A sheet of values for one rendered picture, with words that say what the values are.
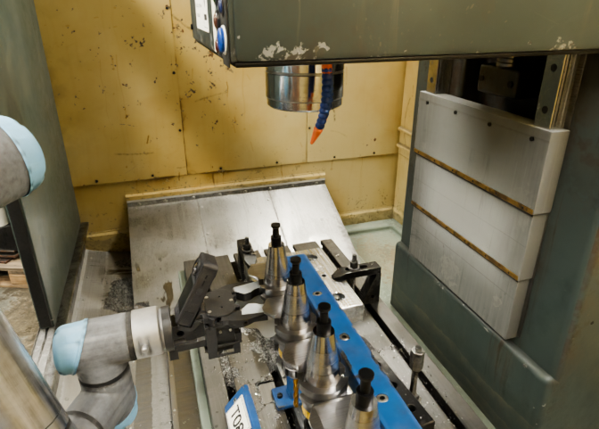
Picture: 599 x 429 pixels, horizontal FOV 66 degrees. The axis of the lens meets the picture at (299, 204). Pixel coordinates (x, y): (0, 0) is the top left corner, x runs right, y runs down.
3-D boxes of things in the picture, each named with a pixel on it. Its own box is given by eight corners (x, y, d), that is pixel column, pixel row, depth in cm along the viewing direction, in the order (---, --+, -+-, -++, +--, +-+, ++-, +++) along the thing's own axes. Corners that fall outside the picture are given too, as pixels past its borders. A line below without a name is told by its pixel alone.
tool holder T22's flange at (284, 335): (319, 348, 65) (319, 334, 64) (275, 350, 64) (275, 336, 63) (314, 319, 70) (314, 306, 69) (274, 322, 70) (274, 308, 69)
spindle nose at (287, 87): (353, 111, 91) (356, 46, 86) (274, 114, 87) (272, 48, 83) (330, 95, 105) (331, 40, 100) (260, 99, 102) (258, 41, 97)
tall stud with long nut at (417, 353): (409, 403, 93) (415, 353, 88) (402, 393, 96) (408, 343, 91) (421, 400, 94) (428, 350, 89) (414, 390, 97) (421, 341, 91)
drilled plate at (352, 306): (270, 341, 105) (269, 323, 103) (244, 275, 130) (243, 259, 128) (362, 321, 111) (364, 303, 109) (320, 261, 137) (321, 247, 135)
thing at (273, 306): (267, 323, 69) (266, 318, 68) (258, 302, 73) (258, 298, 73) (312, 314, 70) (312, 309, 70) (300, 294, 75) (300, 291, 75)
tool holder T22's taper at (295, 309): (312, 329, 65) (313, 289, 62) (281, 331, 64) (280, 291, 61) (309, 310, 69) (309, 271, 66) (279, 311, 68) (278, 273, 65)
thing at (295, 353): (289, 375, 59) (289, 370, 59) (277, 348, 64) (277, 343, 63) (340, 363, 61) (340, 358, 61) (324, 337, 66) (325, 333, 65)
